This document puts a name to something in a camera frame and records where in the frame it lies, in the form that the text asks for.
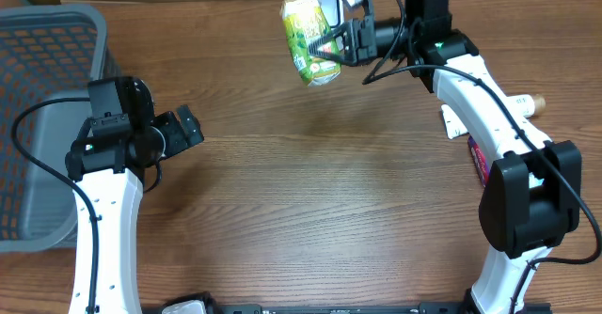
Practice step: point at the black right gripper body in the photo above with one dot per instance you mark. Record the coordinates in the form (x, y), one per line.
(385, 39)

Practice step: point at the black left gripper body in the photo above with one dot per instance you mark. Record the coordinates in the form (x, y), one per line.
(176, 137)

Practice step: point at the green yellow drink carton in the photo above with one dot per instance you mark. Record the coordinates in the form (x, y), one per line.
(304, 23)

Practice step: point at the purple snack package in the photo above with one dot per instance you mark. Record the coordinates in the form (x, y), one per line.
(479, 160)

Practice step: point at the white tube gold cap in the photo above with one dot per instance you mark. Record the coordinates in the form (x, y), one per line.
(527, 105)

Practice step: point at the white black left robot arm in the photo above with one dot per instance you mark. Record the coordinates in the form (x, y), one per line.
(106, 165)

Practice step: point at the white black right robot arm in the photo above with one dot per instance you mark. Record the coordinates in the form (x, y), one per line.
(531, 198)

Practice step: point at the white barcode scanner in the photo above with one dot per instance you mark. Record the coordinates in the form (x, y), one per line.
(333, 11)

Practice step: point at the dark grey plastic basket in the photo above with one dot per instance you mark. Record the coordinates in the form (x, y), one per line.
(48, 54)

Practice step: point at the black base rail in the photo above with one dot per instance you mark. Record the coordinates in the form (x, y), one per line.
(211, 307)

